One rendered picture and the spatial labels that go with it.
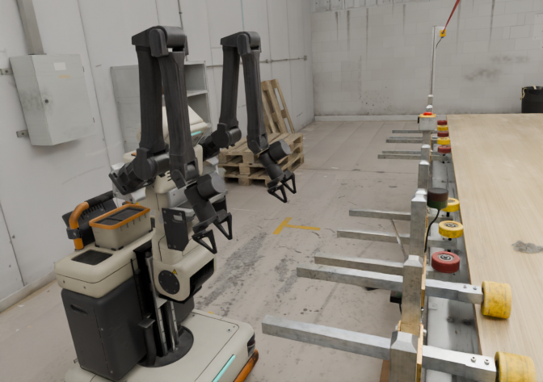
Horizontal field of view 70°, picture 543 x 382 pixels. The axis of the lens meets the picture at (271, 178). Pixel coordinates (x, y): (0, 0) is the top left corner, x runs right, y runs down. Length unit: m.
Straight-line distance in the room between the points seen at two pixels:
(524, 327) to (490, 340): 0.10
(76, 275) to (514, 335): 1.43
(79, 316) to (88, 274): 0.24
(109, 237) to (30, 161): 1.65
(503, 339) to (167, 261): 1.10
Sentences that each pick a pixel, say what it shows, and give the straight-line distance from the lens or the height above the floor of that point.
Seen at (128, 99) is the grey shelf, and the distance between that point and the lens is 3.75.
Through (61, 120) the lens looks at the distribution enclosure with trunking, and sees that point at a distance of 3.15.
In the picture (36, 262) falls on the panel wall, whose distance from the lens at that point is 3.42.
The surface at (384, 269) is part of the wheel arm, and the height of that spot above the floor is 0.85.
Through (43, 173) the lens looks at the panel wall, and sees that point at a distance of 3.36.
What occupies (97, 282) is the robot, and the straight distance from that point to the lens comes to 1.66.
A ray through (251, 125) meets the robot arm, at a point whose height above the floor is 1.29.
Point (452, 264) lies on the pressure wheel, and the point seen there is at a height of 0.90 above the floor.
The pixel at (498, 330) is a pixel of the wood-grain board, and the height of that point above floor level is 0.90.
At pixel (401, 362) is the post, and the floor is 1.12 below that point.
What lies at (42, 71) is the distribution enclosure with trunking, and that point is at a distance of 3.10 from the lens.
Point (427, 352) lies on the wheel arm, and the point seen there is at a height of 0.96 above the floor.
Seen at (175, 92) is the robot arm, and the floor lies 1.45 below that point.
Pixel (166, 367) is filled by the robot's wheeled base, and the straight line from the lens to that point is 1.93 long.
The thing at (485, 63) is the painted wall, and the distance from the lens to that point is 9.21.
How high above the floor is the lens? 1.53
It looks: 17 degrees down
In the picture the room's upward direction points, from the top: 4 degrees counter-clockwise
